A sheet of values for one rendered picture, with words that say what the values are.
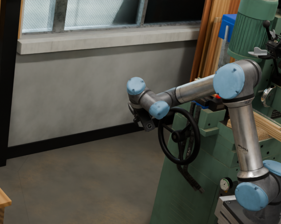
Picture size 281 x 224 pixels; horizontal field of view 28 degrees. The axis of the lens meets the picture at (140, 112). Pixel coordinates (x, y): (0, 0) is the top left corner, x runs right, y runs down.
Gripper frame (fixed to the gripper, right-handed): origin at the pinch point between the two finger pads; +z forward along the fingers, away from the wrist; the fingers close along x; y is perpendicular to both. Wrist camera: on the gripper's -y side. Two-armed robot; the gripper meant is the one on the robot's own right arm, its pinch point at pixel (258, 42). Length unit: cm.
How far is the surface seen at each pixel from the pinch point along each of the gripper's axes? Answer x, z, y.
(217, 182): 52, -5, -51
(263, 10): -11.6, 5.0, 7.9
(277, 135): 19.7, -19.8, -35.9
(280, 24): -19.9, 5.3, -8.6
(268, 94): 3.7, -1.3, -33.9
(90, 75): 39, 140, -69
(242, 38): 0.7, 9.9, -1.2
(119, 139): 49, 133, -131
